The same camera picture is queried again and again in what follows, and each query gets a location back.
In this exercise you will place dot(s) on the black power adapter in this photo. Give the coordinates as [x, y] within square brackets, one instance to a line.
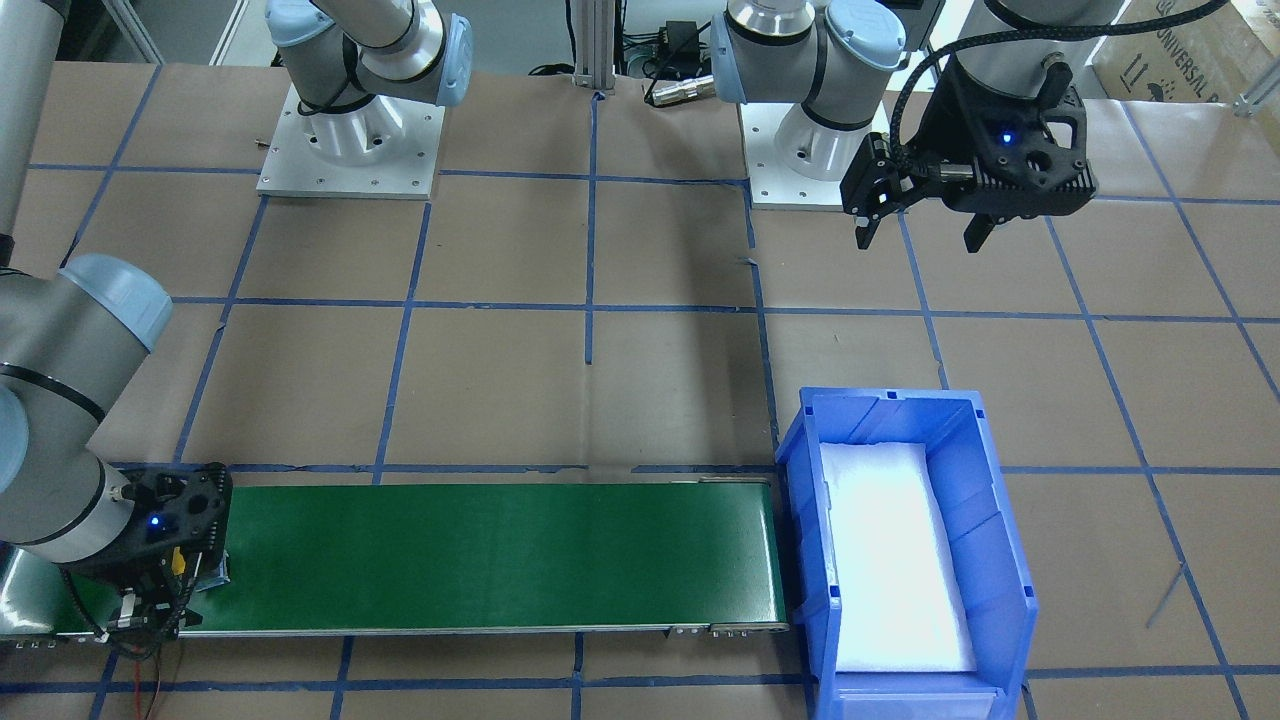
[679, 39]

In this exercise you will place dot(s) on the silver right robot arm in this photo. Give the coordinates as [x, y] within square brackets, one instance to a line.
[371, 81]

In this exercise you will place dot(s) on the aluminium frame post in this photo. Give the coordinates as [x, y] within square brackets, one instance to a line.
[594, 27]

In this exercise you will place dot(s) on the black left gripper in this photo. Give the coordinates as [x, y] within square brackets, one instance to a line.
[950, 125]

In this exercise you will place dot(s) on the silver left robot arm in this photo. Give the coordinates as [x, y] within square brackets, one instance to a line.
[835, 62]

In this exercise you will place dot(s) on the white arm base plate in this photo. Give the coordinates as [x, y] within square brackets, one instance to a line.
[386, 150]
[793, 163]

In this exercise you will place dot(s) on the green conveyor belt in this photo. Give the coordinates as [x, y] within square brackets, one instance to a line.
[483, 558]

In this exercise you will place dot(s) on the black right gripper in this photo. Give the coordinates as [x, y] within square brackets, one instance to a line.
[140, 606]

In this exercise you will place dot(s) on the blue storage bin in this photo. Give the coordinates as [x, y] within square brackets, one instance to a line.
[991, 569]

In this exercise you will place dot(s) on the white foam pad bin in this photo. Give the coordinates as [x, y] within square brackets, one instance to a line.
[901, 607]

